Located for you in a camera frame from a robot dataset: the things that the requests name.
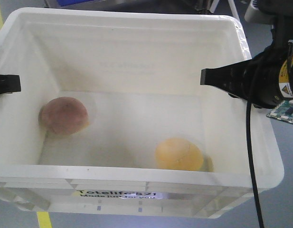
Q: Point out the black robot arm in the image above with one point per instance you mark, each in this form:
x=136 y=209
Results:
x=280 y=13

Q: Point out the yellow bread bun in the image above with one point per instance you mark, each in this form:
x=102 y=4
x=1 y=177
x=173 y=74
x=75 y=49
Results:
x=178 y=154

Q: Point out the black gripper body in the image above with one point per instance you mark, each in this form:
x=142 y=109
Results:
x=273 y=69

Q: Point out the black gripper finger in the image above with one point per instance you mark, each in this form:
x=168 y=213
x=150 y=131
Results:
x=232 y=78
x=9 y=84

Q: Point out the green circuit board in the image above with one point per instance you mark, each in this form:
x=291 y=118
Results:
x=283 y=112

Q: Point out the white plastic tote box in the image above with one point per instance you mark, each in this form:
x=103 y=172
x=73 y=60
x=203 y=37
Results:
x=138 y=75

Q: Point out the pink-brown bread bun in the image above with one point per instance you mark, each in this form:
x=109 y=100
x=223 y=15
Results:
x=64 y=116

